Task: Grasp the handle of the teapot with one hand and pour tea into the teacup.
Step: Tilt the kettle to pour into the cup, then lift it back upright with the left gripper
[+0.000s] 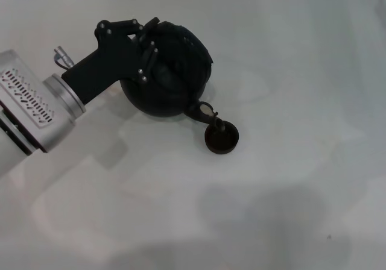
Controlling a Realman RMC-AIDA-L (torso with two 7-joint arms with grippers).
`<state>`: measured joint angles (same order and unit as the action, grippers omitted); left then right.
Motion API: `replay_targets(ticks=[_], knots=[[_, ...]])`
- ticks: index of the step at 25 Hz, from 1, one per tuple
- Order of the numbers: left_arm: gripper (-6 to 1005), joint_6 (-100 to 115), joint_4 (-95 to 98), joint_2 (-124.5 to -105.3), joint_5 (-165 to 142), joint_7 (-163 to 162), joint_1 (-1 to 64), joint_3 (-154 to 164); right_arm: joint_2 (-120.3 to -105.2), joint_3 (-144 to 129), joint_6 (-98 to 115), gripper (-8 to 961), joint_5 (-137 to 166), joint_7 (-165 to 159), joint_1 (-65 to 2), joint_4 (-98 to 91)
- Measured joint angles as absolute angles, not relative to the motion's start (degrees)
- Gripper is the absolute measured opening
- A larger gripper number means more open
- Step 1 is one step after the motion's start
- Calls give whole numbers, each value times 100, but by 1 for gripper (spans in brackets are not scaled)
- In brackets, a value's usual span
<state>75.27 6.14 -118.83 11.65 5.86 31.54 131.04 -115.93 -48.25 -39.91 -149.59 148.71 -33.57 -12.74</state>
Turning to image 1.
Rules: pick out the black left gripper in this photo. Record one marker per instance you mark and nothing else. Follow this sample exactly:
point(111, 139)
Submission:
point(111, 62)

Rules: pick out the small dark brown teacup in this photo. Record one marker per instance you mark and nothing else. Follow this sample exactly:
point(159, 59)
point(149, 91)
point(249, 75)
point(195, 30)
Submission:
point(223, 145)

